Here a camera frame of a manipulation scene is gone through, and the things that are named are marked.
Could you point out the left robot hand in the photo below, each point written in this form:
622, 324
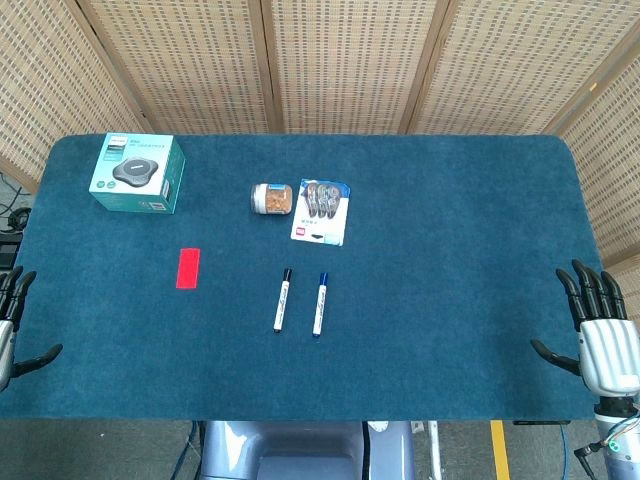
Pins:
5, 335

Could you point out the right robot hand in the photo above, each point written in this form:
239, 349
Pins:
607, 345

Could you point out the red card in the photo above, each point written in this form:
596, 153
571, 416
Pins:
188, 268

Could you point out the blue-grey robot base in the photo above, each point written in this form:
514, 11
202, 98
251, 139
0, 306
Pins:
305, 450

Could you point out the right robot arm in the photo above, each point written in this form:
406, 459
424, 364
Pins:
619, 440

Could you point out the blue blister pack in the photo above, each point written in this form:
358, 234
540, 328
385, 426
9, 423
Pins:
321, 212

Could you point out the black equipment on floor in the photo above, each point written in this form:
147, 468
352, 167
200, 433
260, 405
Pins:
12, 235

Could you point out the teal speaker product box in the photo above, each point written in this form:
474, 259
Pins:
137, 172

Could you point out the black cap whiteboard marker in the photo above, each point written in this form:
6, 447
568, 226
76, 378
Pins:
282, 300

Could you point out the blue cap whiteboard marker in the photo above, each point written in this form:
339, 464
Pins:
320, 305

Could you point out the small jar with silver lid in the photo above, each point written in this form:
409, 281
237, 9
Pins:
271, 199

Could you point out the blue felt table mat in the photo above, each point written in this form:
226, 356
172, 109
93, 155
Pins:
310, 300

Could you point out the woven bamboo folding screen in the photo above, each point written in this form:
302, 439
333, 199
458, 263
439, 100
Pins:
320, 65

